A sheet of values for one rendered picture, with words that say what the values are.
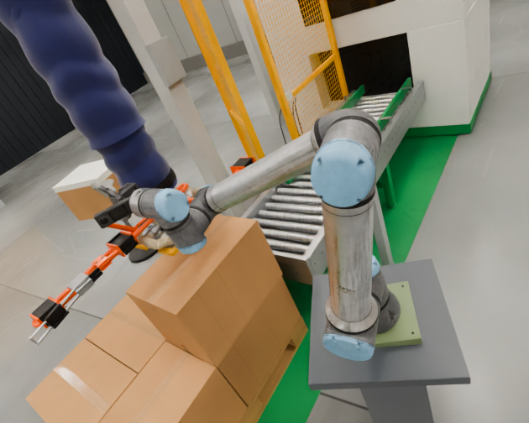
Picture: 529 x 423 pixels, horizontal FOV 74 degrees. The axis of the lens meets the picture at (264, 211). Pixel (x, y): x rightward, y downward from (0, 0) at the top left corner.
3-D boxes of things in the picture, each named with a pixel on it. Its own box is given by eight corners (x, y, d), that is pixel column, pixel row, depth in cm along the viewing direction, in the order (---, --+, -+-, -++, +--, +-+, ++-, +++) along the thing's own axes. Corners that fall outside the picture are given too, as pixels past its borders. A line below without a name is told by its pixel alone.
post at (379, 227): (384, 260, 251) (354, 136, 198) (394, 262, 247) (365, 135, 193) (381, 267, 247) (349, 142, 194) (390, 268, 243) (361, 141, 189)
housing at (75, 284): (87, 279, 137) (80, 271, 135) (96, 283, 133) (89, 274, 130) (72, 293, 133) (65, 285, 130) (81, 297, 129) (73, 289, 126)
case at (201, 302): (232, 261, 223) (204, 211, 202) (283, 274, 198) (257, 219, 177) (166, 340, 190) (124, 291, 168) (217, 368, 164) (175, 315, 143)
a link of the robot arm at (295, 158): (370, 80, 77) (193, 185, 121) (361, 107, 68) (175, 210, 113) (397, 121, 81) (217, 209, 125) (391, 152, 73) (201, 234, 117)
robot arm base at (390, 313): (395, 285, 135) (389, 268, 130) (405, 329, 121) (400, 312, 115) (346, 295, 142) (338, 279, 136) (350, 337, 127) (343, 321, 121)
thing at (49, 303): (58, 305, 130) (49, 295, 127) (67, 309, 125) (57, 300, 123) (38, 323, 125) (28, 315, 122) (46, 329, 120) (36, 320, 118)
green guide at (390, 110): (408, 86, 335) (407, 76, 330) (420, 85, 328) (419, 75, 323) (340, 186, 244) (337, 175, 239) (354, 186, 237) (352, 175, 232)
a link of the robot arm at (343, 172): (379, 321, 117) (392, 113, 68) (373, 372, 106) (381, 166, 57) (333, 311, 123) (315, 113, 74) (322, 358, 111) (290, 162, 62)
